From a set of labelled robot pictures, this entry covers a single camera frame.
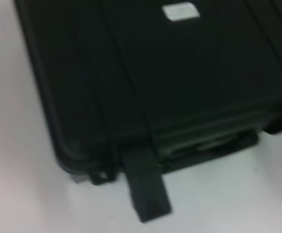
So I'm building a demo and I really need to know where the black plastic carrying case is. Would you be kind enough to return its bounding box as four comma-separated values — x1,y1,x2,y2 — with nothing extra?
14,0,282,223

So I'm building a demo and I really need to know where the white label sticker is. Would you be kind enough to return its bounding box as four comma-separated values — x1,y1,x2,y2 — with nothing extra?
162,3,201,21

